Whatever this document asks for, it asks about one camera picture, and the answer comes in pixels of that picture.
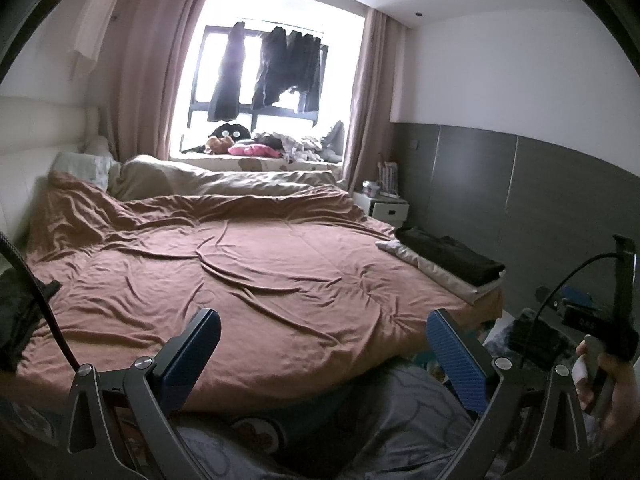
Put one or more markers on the pink plush toy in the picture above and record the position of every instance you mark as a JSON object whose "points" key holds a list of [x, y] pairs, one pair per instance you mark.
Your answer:
{"points": [[252, 150]]}

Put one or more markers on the brown duvet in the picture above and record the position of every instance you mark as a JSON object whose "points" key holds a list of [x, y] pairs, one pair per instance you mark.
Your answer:
{"points": [[250, 270]]}

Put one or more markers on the hanging dark pants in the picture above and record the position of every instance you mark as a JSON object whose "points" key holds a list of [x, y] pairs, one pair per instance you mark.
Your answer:
{"points": [[227, 80]]}

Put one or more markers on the black plush toy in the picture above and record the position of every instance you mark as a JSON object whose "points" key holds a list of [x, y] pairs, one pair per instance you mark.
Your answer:
{"points": [[231, 131]]}

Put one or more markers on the person's grey printed pants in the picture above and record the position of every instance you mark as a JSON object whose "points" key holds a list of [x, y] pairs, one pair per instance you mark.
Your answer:
{"points": [[350, 435]]}

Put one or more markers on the pile of light clothes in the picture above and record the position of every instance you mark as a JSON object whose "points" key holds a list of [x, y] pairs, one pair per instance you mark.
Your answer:
{"points": [[300, 147]]}

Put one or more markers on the dark cloth pile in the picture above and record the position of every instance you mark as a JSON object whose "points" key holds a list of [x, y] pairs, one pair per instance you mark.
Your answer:
{"points": [[20, 320]]}

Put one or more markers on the white pillow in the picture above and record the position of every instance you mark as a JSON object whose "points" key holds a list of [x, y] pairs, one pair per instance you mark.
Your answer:
{"points": [[80, 165]]}

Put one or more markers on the black button shirt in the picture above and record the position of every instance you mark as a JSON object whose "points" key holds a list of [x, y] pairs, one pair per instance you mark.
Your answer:
{"points": [[450, 255]]}

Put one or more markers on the brown plush toy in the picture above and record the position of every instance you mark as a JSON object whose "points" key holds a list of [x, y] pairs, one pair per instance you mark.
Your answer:
{"points": [[217, 146]]}

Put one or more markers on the hanging dark garments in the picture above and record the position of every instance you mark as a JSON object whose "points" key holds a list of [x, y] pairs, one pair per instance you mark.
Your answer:
{"points": [[285, 65]]}

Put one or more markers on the white padded headboard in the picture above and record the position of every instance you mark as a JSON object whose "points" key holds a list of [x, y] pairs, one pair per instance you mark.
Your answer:
{"points": [[30, 160]]}

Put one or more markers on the white folded blanket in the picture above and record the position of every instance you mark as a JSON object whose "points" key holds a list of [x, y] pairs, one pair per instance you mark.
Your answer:
{"points": [[440, 272]]}

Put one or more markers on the small jar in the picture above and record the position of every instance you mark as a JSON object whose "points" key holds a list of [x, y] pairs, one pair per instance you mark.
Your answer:
{"points": [[371, 188]]}

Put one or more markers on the white nightstand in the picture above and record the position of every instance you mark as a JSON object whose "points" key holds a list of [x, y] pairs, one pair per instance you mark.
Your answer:
{"points": [[385, 207]]}

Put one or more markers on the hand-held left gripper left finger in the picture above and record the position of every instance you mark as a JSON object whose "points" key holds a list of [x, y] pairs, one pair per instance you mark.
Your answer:
{"points": [[192, 355]]}

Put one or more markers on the window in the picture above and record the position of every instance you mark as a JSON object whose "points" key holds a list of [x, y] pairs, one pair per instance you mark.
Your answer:
{"points": [[345, 60]]}

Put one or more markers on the person's right hand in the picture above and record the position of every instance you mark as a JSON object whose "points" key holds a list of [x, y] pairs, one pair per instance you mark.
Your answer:
{"points": [[622, 380]]}

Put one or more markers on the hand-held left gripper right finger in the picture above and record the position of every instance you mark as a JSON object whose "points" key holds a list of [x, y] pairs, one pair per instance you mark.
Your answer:
{"points": [[455, 360]]}

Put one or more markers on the grey cushion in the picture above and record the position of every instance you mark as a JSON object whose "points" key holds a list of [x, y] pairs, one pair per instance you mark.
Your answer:
{"points": [[335, 140]]}

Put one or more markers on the upright books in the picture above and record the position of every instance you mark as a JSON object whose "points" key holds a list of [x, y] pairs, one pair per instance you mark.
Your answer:
{"points": [[390, 177]]}

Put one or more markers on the pink curtain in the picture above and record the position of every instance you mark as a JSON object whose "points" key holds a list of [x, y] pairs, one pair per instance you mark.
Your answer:
{"points": [[150, 60], [375, 100]]}

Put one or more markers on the beige duvet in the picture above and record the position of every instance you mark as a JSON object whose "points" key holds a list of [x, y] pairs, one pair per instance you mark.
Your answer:
{"points": [[200, 180]]}

